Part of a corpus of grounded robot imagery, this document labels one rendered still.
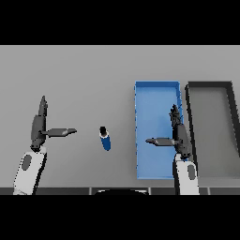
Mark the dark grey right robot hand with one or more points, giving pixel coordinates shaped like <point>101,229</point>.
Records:
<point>181,137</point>

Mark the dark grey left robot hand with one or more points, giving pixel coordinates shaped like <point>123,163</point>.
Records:
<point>38,126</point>

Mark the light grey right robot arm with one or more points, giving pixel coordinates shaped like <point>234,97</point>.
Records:
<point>187,176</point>

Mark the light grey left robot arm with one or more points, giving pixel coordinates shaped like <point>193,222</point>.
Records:
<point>28,172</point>

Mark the blue bin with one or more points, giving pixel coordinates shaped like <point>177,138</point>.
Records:
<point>156,131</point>

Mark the dark grey bin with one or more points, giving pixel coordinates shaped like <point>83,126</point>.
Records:
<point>214,131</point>

